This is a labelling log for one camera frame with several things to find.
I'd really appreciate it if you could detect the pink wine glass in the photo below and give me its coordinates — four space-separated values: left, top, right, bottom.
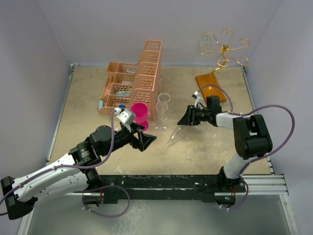
131 103 149 131

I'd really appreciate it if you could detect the clear flute wine glass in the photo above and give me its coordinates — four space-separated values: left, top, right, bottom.
159 78 170 93

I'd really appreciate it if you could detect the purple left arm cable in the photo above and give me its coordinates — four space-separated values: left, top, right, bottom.
0 110 119 216

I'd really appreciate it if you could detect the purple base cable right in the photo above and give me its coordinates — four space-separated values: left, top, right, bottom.
219 177 249 211

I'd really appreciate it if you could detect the clear ribbed flute glass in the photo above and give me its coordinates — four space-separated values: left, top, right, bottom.
161 126 183 152

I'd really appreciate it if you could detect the gold wire wine glass rack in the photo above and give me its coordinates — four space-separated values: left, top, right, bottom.
199 28 251 74

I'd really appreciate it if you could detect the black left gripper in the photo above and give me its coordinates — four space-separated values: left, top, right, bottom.
101 121 156 156

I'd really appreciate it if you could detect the wooden rack base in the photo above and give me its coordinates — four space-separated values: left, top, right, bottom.
195 74 226 102

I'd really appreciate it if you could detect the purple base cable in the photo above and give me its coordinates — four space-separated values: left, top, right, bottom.
82 184 131 217
219 177 249 211

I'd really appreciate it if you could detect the clear wine glass back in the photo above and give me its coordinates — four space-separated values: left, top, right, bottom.
155 101 168 132

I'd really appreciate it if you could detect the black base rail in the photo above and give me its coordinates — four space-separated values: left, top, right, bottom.
83 174 246 205

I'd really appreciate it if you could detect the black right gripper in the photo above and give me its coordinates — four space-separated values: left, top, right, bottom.
178 105 211 125

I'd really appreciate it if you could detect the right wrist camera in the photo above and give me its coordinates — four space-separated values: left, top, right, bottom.
192 91 205 108

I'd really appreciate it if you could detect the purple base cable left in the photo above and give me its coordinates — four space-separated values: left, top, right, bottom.
82 184 131 217

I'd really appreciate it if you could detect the clear wine glass far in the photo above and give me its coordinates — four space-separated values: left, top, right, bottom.
198 32 212 47

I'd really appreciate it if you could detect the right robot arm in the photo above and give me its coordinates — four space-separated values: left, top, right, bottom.
178 96 273 191

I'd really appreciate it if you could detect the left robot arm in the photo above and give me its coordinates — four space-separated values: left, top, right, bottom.
0 124 157 220

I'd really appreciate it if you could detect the clear round wine glass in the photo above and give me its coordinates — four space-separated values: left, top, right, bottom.
156 93 170 121

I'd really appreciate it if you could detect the peach plastic file organizer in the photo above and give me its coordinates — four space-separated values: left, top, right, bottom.
97 40 162 120

